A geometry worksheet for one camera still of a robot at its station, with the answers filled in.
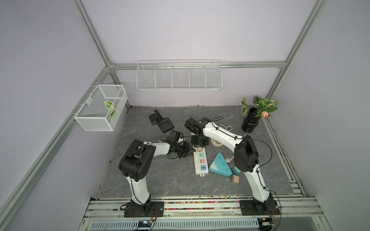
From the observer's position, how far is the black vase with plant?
0.83 m

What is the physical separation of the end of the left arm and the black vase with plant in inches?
15.9

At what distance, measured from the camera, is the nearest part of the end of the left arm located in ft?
2.64
